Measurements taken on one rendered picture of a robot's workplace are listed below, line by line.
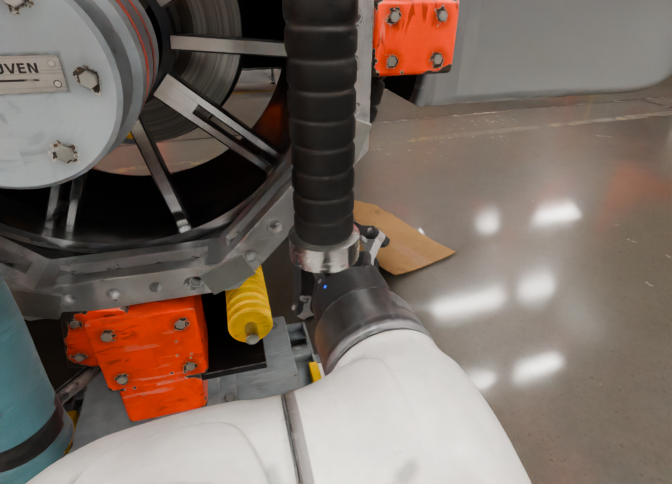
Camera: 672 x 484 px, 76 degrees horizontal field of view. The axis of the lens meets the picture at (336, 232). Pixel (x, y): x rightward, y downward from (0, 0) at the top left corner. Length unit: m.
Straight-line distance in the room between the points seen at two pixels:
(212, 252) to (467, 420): 0.36
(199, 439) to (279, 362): 0.68
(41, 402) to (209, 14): 0.50
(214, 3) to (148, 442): 0.55
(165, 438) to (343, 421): 0.10
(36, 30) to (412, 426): 0.29
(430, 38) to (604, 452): 0.99
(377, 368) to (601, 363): 1.17
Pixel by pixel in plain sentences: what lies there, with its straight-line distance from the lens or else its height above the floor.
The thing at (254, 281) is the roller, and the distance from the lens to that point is 0.62.
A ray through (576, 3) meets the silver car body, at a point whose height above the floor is 0.87.
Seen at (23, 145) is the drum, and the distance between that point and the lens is 0.32.
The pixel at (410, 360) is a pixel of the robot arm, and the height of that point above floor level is 0.69.
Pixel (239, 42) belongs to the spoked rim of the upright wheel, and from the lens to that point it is 0.54.
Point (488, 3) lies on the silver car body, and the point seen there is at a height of 0.87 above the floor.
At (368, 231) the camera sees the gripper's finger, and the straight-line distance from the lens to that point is 0.42.
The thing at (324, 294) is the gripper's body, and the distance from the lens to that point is 0.38.
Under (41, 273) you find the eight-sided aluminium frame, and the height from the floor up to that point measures 0.62.
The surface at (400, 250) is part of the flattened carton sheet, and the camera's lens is 1.67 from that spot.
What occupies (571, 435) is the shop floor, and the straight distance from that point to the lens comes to 1.22.
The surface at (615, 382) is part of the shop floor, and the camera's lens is 1.39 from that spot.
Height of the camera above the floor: 0.90
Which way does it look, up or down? 30 degrees down
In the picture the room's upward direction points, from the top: straight up
